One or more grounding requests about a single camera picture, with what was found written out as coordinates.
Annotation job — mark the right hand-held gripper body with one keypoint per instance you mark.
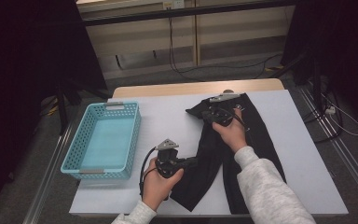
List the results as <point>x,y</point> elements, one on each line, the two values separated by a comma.
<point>220,115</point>

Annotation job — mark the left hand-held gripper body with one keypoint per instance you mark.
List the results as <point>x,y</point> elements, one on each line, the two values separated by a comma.
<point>167,161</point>

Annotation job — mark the black pants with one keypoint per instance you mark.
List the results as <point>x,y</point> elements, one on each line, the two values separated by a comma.
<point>208,161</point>

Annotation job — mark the light blue plastic basket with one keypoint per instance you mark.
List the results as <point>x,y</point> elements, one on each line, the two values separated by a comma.
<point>105,143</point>

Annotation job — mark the person's right hand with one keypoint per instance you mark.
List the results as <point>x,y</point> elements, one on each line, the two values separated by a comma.
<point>233,137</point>

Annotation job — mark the person's left hand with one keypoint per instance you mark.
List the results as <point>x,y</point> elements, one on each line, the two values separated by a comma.
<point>157,191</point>

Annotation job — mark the black stand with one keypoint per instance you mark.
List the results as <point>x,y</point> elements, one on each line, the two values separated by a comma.
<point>316,84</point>
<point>62,115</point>

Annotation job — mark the beige cabinet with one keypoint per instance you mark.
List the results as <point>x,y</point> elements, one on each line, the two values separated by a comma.
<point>143,37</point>

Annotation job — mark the black horizontal bar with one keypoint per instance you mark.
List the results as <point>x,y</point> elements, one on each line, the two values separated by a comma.
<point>180,12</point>

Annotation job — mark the black curtain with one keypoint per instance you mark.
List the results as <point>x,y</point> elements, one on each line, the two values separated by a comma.
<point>348,37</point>
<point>28,62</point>

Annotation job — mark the white wall socket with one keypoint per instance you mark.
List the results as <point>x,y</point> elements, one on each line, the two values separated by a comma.
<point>174,4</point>

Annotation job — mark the aluminium floor rail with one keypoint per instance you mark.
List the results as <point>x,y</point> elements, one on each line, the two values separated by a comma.
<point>47,179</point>
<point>349,158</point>

